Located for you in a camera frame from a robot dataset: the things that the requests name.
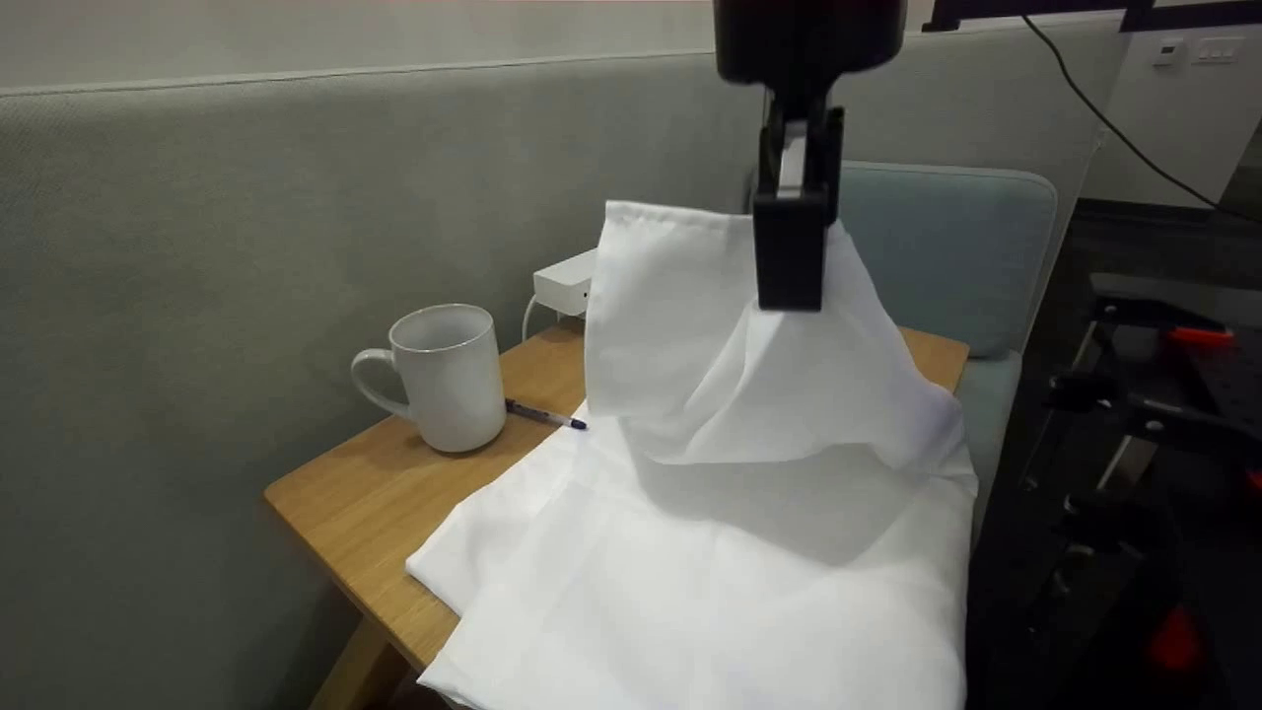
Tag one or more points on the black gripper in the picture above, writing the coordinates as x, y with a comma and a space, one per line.
809, 38

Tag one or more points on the white cloth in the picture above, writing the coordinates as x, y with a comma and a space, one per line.
735, 554

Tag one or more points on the teal upholstered chair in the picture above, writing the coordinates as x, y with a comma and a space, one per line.
948, 249

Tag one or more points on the white rectangular box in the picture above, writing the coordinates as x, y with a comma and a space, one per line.
565, 282

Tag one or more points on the black marker pen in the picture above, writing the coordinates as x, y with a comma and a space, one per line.
538, 417

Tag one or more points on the white ceramic mug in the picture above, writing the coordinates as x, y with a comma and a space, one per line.
448, 379

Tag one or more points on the black cart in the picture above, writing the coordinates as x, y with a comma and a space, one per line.
1118, 526

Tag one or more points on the wooden table leg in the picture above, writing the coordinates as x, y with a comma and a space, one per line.
349, 671

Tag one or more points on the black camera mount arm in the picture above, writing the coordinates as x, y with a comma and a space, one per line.
1049, 13

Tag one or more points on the white wall plate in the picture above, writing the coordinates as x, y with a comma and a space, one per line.
1191, 48

